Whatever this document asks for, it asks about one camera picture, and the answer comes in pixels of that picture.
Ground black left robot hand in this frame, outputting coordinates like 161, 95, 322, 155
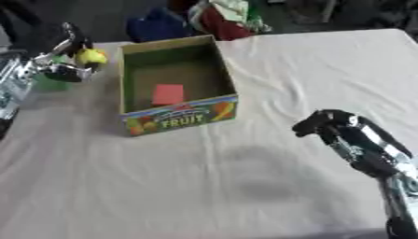
33, 21, 98, 84

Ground red block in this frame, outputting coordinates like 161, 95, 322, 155
150, 83, 187, 106

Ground green block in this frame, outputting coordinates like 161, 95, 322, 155
31, 54, 76, 93

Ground red and white bag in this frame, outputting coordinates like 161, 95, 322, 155
188, 0, 273, 42

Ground cardboard box with green inside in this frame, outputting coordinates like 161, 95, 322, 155
114, 35, 242, 137

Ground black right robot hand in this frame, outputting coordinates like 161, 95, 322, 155
290, 108, 415, 179

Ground blue bag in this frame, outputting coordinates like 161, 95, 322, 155
125, 7, 193, 44

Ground yellow toy fruit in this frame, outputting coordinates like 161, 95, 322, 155
75, 48, 110, 65

